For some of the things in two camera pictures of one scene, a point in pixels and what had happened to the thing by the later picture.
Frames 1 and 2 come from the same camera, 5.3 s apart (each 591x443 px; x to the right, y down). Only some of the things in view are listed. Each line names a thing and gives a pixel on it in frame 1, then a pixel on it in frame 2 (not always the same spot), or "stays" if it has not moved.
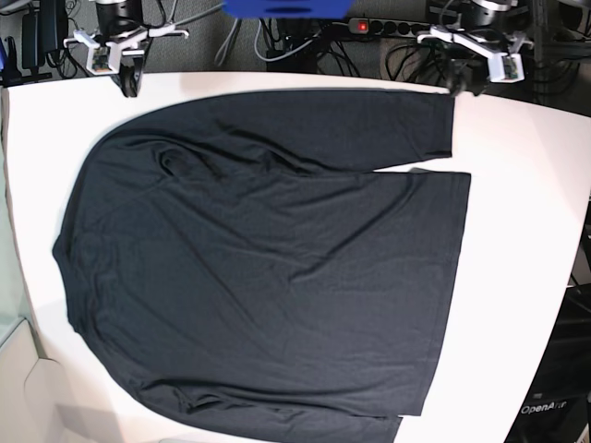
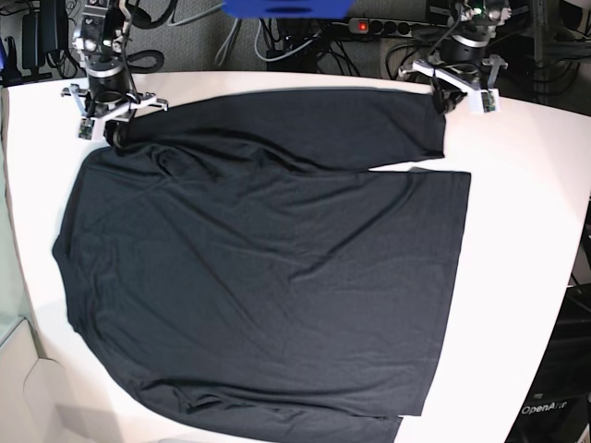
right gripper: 476,74 to 471,84
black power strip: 371,26 stays
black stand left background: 43,31 stays
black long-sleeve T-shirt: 241,266 stays
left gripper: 129,77 to 106,116
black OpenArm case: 558,406 stays
